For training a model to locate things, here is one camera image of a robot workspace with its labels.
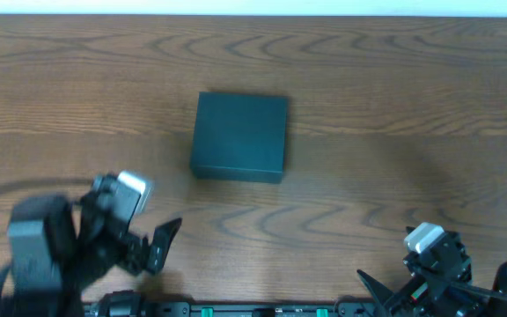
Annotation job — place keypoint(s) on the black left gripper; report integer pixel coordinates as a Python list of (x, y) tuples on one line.
[(135, 248)]

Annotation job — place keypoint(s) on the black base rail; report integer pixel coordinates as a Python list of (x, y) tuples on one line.
[(280, 310)]

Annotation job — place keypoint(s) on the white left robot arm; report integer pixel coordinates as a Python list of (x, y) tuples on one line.
[(59, 247)]

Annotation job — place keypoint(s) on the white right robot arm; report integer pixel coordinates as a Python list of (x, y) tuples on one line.
[(487, 302)]

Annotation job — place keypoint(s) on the black gift box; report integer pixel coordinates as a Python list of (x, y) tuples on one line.
[(239, 137)]

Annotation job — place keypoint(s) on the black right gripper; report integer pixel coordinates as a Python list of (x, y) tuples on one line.
[(406, 291)]

